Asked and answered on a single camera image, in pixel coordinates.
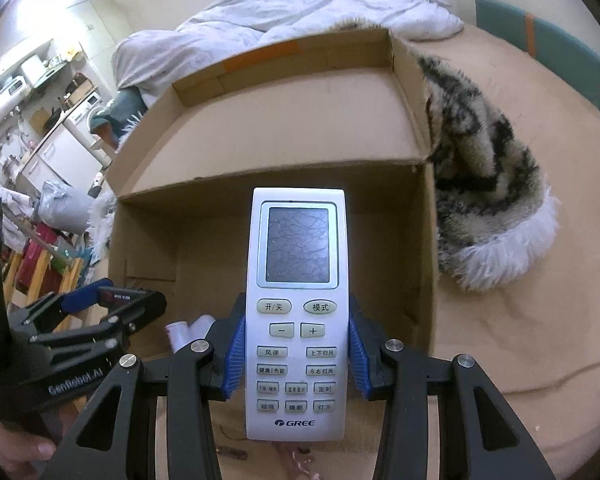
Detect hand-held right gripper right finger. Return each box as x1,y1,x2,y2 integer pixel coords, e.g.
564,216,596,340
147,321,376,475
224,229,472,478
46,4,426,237
347,302,556,480

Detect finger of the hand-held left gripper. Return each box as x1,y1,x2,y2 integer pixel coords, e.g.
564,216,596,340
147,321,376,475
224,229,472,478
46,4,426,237
10,280,115,333
30,290,168,361

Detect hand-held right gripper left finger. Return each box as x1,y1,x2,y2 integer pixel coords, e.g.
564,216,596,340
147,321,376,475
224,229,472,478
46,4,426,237
55,292,248,480

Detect white bottle with red label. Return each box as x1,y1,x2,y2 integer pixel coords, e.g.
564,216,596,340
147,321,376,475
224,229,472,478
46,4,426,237
165,321,193,356

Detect white remote control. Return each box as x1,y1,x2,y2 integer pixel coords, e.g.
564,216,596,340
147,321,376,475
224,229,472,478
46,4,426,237
245,187,352,443

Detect brown cardboard box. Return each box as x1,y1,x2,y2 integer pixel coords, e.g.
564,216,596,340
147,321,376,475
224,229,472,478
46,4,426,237
102,26,442,401

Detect person's left hand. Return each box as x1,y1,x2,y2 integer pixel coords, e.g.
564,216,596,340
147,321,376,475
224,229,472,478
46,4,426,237
0,420,58,478

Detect yellow wooden chair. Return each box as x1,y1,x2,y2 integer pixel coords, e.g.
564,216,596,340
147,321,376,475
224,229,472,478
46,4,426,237
2,245,88,321

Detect grey stuffed bag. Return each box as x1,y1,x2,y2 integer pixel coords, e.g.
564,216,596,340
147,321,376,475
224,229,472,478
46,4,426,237
37,179,93,236

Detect white kitchen cabinets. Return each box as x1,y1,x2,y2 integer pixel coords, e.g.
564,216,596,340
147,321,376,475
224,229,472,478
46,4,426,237
17,125,106,196

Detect beige bed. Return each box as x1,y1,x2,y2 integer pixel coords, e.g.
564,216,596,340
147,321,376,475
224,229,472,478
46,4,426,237
430,25,600,480

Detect white washing machine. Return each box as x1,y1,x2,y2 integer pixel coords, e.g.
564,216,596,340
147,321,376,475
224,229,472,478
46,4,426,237
62,91,106,126

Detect teal cushion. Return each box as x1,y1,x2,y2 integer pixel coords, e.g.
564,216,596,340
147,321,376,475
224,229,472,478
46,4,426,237
90,87,148,146

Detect white water heater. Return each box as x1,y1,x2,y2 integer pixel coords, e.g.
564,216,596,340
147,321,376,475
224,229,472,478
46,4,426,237
0,94,22,128

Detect fluffy patterned blanket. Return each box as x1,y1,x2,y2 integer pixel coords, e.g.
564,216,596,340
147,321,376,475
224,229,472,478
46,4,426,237
87,17,561,293

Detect white microwave oven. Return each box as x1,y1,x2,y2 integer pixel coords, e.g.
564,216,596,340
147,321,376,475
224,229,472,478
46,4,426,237
0,77,27,101

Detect white cylindrical appliance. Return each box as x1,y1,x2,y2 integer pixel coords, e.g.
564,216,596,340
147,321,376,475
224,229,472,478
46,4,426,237
20,57,46,86

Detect white duvet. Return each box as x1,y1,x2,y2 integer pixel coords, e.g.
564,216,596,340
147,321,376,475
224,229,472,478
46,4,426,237
112,0,465,111

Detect teal headboard panel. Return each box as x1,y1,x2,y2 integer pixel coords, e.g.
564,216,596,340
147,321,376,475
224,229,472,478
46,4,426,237
475,0,600,126

